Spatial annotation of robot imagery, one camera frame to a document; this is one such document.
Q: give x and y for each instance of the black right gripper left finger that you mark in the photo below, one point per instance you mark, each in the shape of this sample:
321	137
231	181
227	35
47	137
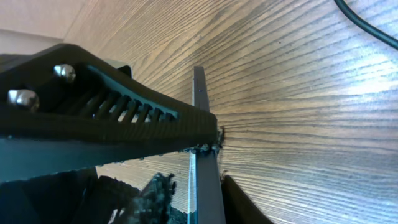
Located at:
109	200

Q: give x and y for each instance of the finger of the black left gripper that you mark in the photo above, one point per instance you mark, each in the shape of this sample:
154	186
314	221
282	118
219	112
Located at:
65	109

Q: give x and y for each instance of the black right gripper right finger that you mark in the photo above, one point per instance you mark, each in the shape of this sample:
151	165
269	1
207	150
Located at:
238	207

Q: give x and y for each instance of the Samsung Galaxy smartphone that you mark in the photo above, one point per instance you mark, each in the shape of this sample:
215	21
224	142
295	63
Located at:
205	200

